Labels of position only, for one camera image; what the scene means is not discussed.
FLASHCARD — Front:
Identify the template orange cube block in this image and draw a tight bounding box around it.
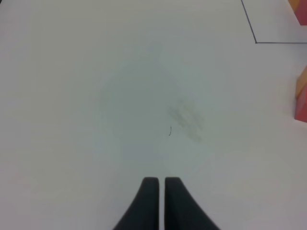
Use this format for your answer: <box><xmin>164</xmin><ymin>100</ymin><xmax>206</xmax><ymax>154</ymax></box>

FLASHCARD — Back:
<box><xmin>288</xmin><ymin>0</ymin><xmax>300</xmax><ymax>12</ymax></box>

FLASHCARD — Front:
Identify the template red cube block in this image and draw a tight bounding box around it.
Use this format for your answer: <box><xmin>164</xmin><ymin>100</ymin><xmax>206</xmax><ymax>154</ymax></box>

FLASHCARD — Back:
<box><xmin>294</xmin><ymin>0</ymin><xmax>307</xmax><ymax>26</ymax></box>

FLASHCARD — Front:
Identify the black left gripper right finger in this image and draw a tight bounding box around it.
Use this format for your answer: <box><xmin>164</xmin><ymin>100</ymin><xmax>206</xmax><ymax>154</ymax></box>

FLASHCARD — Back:
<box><xmin>164</xmin><ymin>177</ymin><xmax>219</xmax><ymax>230</ymax></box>

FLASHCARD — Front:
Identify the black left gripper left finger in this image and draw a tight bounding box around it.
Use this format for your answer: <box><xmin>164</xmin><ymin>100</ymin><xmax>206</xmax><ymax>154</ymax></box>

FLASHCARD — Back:
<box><xmin>114</xmin><ymin>177</ymin><xmax>159</xmax><ymax>230</ymax></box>

